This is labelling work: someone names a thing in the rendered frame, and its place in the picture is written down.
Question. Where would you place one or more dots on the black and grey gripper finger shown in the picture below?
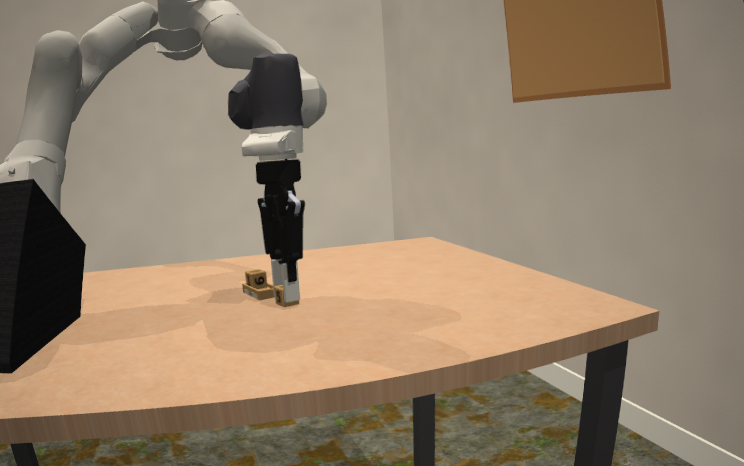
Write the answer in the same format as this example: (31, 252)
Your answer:
(290, 229)
(271, 234)

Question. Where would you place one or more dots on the tan number cube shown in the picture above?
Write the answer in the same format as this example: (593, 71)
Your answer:
(279, 297)
(256, 279)

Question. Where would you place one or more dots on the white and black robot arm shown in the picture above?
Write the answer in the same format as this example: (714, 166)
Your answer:
(271, 94)

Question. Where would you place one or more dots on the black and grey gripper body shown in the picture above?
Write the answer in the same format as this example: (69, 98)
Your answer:
(283, 175)

